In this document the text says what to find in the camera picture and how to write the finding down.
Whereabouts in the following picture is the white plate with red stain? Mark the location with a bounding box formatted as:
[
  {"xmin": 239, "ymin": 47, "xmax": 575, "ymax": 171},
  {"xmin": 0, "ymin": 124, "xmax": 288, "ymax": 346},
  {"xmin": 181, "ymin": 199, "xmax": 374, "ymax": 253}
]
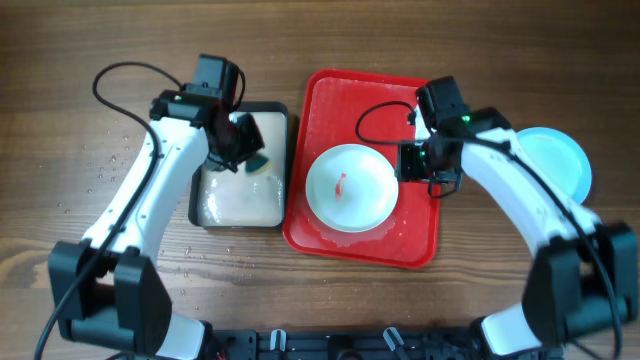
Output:
[{"xmin": 305, "ymin": 144, "xmax": 399, "ymax": 233}]

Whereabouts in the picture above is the light blue plate front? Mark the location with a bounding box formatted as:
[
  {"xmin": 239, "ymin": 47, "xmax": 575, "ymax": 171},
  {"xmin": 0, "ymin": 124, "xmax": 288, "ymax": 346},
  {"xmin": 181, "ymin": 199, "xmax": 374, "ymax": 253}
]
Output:
[{"xmin": 517, "ymin": 127, "xmax": 593, "ymax": 204}]

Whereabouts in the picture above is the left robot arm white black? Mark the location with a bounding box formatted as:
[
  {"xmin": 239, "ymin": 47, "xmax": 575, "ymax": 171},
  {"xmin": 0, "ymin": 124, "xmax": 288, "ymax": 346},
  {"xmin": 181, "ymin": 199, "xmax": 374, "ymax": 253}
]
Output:
[{"xmin": 34, "ymin": 85, "xmax": 263, "ymax": 359}]

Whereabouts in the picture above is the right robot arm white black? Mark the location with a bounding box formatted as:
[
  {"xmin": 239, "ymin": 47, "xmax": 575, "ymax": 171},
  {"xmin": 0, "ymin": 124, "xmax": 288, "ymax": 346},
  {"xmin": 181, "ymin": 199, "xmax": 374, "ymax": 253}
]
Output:
[{"xmin": 401, "ymin": 107, "xmax": 639, "ymax": 359}]

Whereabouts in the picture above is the black tray with soapy water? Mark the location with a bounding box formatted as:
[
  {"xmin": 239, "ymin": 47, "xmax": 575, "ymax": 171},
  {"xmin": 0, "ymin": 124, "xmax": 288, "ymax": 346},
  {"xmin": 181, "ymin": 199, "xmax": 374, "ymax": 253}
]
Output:
[{"xmin": 188, "ymin": 102, "xmax": 289, "ymax": 228}]

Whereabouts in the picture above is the red plastic tray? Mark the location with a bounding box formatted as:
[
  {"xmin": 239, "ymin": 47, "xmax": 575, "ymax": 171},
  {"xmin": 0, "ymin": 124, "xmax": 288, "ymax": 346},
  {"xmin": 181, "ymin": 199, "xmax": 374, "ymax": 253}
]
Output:
[{"xmin": 282, "ymin": 69, "xmax": 440, "ymax": 269}]

